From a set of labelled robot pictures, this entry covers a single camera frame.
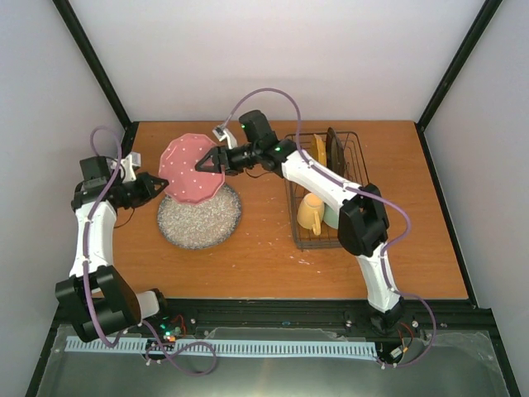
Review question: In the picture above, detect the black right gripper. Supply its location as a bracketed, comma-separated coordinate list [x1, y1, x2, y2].
[194, 144, 260, 178]

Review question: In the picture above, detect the pink white dotted plate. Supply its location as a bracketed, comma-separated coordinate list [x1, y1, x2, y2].
[159, 133, 225, 204]

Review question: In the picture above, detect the speckled grey large plate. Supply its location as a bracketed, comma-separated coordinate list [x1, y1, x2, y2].
[157, 184, 242, 251]

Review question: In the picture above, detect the orange white dotted plate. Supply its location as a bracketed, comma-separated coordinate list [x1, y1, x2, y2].
[310, 134, 327, 166]

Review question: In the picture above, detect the yellow mug white inside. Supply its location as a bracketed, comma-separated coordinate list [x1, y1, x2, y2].
[297, 193, 325, 236]

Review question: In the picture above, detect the brown rimmed beige plate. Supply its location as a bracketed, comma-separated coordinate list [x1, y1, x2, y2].
[326, 127, 346, 177]

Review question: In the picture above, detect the light green ceramic bowl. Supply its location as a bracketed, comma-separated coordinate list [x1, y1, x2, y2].
[323, 204, 339, 230]

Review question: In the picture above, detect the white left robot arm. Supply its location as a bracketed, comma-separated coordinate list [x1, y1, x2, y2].
[55, 152, 172, 342]

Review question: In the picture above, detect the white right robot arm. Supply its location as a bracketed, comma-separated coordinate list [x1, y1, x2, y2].
[195, 110, 403, 334]

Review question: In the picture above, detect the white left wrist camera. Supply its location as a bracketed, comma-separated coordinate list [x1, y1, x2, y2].
[120, 152, 141, 183]

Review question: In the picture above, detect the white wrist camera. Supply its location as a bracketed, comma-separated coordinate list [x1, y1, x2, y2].
[120, 152, 141, 183]
[212, 125, 238, 149]

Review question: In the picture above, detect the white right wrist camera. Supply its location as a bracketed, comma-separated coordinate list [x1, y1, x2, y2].
[212, 125, 238, 149]

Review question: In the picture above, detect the dark wire dish rack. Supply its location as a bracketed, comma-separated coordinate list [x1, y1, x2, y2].
[284, 132, 369, 251]

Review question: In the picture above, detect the light blue slotted cable duct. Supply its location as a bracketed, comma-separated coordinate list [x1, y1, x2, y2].
[64, 336, 377, 361]

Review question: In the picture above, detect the black aluminium frame rail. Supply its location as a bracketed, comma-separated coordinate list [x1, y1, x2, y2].
[149, 299, 498, 339]

